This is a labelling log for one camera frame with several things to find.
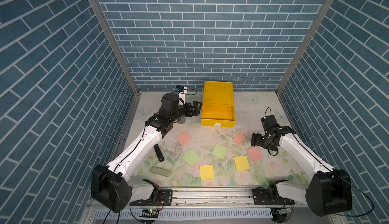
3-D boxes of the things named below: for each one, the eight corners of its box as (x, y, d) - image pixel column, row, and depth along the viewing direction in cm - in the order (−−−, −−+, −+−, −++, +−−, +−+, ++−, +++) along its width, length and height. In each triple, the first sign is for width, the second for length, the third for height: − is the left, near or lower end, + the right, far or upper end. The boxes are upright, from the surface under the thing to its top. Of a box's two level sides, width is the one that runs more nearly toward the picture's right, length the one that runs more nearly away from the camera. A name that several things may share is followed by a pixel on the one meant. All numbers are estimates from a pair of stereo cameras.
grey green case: (152, 172, 83) (150, 170, 81) (154, 167, 85) (152, 165, 82) (169, 178, 82) (168, 176, 79) (171, 172, 83) (170, 170, 81)
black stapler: (160, 162, 87) (159, 160, 84) (154, 148, 93) (152, 145, 90) (165, 160, 88) (164, 157, 86) (158, 146, 94) (157, 143, 91)
